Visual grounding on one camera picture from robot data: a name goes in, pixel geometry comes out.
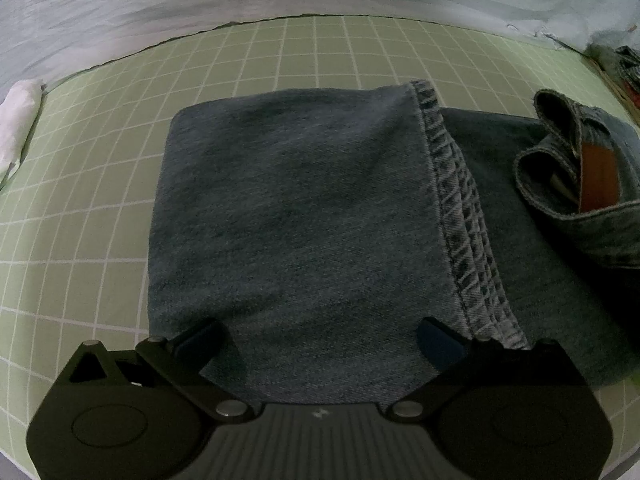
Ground green grid cutting mat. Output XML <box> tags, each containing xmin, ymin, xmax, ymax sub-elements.
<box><xmin>1</xmin><ymin>16</ymin><xmax>627</xmax><ymax>479</ymax></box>

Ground white folded garment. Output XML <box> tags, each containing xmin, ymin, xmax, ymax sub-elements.
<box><xmin>0</xmin><ymin>79</ymin><xmax>42</xmax><ymax>184</ymax></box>

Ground open storage bag with red trim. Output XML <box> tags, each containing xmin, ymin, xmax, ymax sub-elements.
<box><xmin>586</xmin><ymin>44</ymin><xmax>640</xmax><ymax>93</ymax></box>

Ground blue denim jeans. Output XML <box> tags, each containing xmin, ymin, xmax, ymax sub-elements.
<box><xmin>148</xmin><ymin>80</ymin><xmax>639</xmax><ymax>403</ymax></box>

